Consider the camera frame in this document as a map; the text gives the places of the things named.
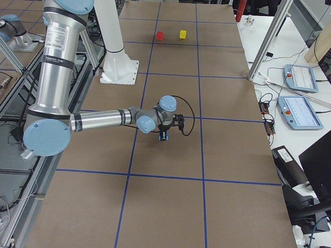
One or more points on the red block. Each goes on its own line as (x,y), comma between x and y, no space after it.
(159,36)

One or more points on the black monitor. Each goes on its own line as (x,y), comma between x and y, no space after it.
(315,161)

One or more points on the teach pendant near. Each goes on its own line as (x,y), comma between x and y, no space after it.
(298,113)

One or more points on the red cylinder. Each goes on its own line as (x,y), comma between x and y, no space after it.
(240,10)

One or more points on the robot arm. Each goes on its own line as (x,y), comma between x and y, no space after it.
(11,26)
(49,123)

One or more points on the aluminium frame post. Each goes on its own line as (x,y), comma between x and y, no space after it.
(271,33)

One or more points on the teach pendant far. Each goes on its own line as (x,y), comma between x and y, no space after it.
(300,78)

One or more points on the blue block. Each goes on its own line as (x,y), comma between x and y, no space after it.
(163,136)

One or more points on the teach pendant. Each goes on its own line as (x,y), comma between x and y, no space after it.
(298,113)
(300,78)

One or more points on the yellow block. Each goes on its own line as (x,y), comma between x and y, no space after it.
(182,34)

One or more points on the brown paper table cover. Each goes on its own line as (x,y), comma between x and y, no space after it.
(217,187)

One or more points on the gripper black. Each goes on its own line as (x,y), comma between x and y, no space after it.
(164,128)

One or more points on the white camera pillar base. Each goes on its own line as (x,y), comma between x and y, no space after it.
(118,68)

